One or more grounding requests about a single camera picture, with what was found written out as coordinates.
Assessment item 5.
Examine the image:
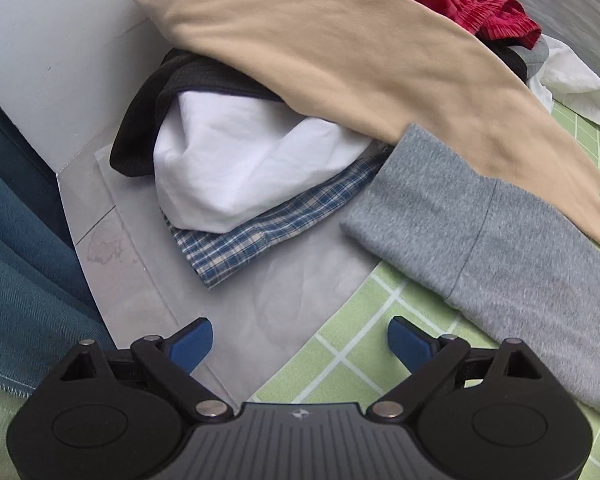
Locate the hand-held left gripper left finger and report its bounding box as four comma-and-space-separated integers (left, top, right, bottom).
55, 317, 236, 423

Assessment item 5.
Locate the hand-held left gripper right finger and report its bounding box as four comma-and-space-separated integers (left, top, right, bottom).
365, 316, 543, 423

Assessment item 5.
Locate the grey zip hoodie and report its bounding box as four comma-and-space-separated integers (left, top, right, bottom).
340, 122, 600, 418

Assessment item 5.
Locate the green checked bed sheet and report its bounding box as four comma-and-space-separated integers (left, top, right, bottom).
0, 92, 600, 480

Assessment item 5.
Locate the blue plaid shirt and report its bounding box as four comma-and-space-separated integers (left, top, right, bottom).
162, 145, 396, 291

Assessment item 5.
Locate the white shirt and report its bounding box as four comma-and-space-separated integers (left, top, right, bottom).
152, 91, 376, 235

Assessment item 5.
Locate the teal denim cloth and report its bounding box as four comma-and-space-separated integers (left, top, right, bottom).
0, 77, 118, 396

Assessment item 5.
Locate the dark grey knit garment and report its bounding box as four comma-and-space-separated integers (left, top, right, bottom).
109, 47, 281, 178

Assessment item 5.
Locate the beige garment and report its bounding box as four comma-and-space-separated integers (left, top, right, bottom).
130, 0, 600, 247

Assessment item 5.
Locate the light grey cloth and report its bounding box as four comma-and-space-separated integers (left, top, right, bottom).
505, 35, 551, 81

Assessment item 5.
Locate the white crumpled cloth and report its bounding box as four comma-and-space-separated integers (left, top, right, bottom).
525, 35, 600, 131

